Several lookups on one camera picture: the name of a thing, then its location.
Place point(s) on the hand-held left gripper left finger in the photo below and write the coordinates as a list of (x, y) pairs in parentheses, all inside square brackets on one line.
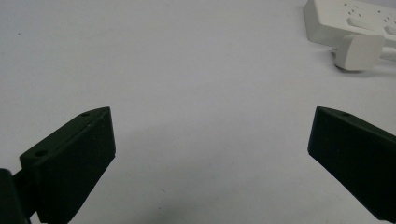
[(71, 165)]

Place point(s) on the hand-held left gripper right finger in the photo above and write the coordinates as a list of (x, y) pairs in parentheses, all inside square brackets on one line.
[(355, 155)]

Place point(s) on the white plug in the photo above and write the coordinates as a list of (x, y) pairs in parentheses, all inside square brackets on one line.
[(358, 51)]

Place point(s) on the white power strip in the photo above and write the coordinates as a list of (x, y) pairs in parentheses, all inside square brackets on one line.
[(330, 18)]

